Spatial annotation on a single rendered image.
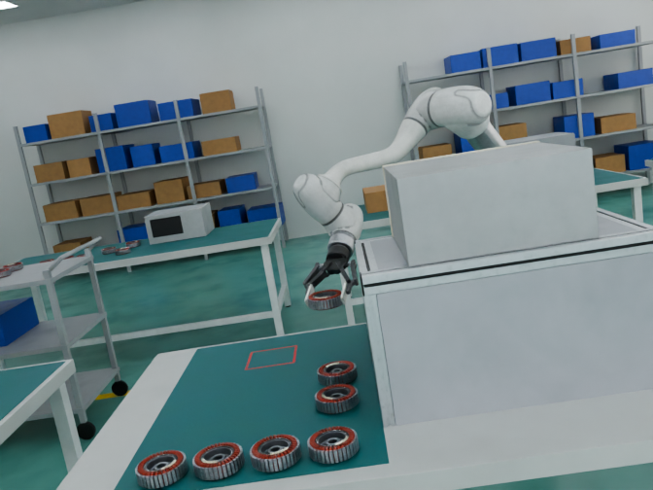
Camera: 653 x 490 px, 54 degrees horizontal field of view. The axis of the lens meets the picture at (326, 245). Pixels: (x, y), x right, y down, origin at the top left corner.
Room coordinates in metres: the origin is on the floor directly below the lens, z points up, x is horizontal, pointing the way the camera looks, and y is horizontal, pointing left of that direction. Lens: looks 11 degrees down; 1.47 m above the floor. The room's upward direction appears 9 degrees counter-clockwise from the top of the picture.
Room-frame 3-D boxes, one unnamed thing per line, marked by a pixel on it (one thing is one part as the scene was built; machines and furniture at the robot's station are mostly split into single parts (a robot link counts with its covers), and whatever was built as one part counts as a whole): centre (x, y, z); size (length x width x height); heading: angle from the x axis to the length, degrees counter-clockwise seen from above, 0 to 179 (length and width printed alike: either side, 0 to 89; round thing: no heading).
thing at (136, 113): (8.29, 2.07, 1.92); 0.42 x 0.42 x 0.28; 89
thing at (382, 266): (1.61, -0.41, 1.09); 0.68 x 0.44 x 0.05; 88
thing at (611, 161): (8.07, -3.62, 0.39); 0.40 x 0.36 x 0.21; 176
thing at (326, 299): (1.91, 0.03, 0.93); 0.11 x 0.11 x 0.04
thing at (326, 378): (1.72, 0.03, 0.77); 0.11 x 0.11 x 0.04
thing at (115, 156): (8.31, 2.44, 1.43); 0.42 x 0.36 x 0.29; 175
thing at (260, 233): (4.90, 1.46, 0.38); 2.20 x 0.90 x 0.75; 88
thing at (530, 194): (1.60, -0.40, 1.22); 0.44 x 0.39 x 0.20; 88
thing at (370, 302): (1.54, -0.08, 0.91); 0.28 x 0.03 x 0.32; 178
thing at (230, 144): (8.26, 1.10, 1.37); 0.42 x 0.40 x 0.18; 88
